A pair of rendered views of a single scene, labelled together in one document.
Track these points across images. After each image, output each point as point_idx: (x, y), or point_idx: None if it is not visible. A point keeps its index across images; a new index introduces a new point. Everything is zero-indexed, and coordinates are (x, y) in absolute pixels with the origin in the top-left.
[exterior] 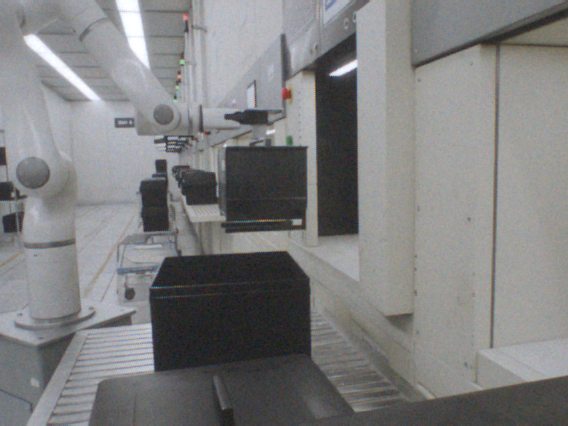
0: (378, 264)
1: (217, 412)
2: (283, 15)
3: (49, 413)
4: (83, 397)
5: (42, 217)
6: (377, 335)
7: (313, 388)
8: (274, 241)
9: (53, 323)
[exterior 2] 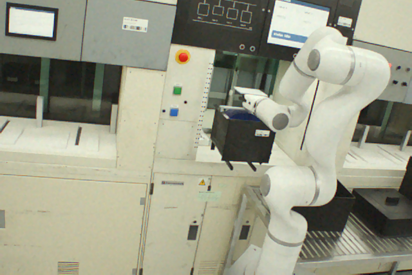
0: None
1: (393, 201)
2: None
3: (373, 253)
4: (360, 247)
5: (302, 216)
6: None
7: (371, 190)
8: (100, 164)
9: (293, 272)
